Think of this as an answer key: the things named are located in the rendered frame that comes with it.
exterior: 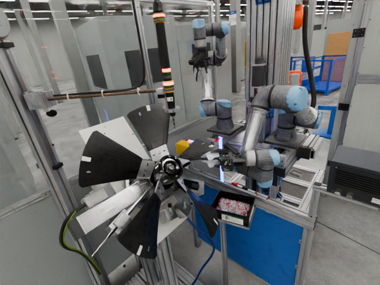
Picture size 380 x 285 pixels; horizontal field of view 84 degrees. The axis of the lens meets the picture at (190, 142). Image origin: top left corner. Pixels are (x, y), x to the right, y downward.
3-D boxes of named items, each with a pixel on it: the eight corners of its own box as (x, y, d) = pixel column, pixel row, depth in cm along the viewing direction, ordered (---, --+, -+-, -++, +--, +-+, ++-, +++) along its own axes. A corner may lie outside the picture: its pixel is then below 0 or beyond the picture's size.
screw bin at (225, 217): (209, 217, 119) (208, 207, 116) (219, 198, 132) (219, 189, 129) (249, 228, 109) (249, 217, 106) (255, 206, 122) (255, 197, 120)
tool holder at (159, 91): (158, 113, 90) (154, 90, 86) (162, 108, 97) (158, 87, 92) (178, 112, 89) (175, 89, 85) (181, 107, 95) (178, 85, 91)
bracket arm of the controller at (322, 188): (311, 189, 99) (312, 184, 98) (314, 186, 101) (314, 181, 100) (378, 210, 84) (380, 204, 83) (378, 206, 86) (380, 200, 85)
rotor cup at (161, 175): (139, 176, 97) (149, 167, 87) (157, 156, 106) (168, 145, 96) (163, 197, 98) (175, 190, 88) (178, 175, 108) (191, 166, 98)
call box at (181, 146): (176, 155, 157) (175, 142, 152) (186, 150, 163) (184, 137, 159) (193, 161, 146) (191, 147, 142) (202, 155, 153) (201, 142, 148)
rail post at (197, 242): (194, 246, 197) (185, 176, 165) (197, 243, 200) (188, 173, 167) (197, 248, 194) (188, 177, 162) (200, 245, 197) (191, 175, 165)
